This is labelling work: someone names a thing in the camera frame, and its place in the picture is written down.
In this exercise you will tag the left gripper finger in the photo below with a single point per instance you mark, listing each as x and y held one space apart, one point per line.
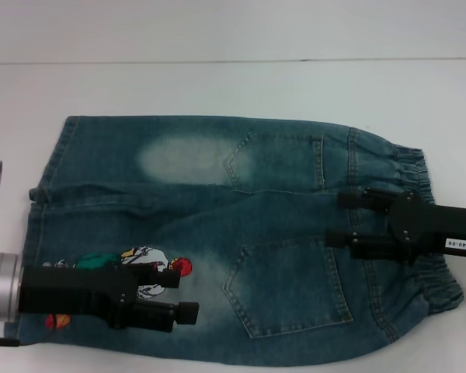
159 315
155 277

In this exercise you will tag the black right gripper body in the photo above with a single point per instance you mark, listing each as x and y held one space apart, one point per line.
431 229

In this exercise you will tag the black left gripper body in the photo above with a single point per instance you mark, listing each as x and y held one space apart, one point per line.
74 289

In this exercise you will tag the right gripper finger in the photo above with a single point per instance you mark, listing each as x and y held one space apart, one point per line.
373 200
369 245

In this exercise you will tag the blue denim shorts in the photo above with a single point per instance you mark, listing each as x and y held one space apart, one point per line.
295 175

